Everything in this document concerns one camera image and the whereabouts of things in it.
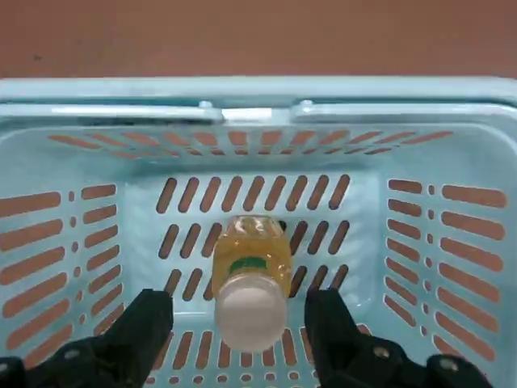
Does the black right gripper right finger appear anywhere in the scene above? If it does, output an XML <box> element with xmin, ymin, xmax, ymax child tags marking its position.
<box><xmin>305</xmin><ymin>287</ymin><xmax>496</xmax><ymax>388</ymax></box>

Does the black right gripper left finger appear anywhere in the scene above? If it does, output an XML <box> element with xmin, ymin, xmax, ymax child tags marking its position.
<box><xmin>0</xmin><ymin>288</ymin><xmax>174</xmax><ymax>388</ymax></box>

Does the yellow juice bottle white cap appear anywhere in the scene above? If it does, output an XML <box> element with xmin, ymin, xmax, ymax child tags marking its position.
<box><xmin>210</xmin><ymin>215</ymin><xmax>294</xmax><ymax>352</ymax></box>

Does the light blue plastic basket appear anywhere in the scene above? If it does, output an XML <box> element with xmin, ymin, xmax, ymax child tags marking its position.
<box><xmin>0</xmin><ymin>76</ymin><xmax>517</xmax><ymax>388</ymax></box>

